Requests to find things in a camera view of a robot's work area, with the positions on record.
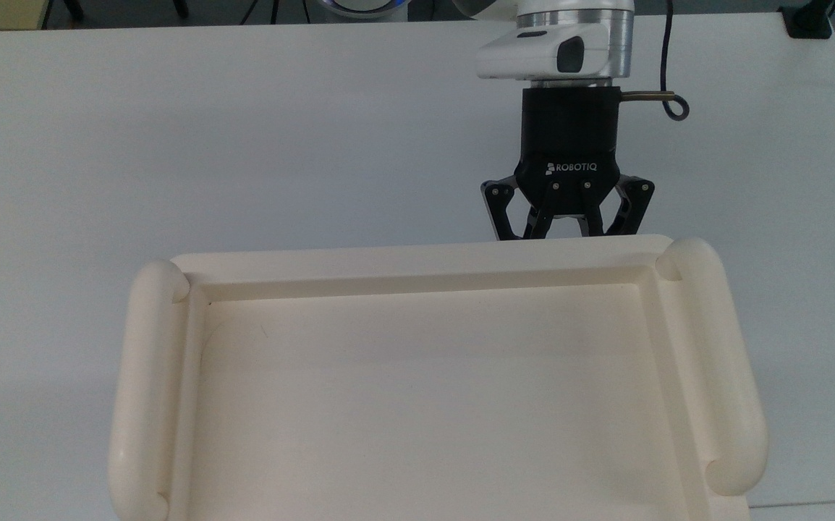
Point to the cream plastic tray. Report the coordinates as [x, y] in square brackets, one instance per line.
[425, 398]

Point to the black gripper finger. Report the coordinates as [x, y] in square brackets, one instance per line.
[503, 210]
[631, 206]

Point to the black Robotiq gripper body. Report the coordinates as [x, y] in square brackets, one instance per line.
[569, 137]

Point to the black stand leg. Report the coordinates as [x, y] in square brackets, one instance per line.
[74, 9]
[180, 7]

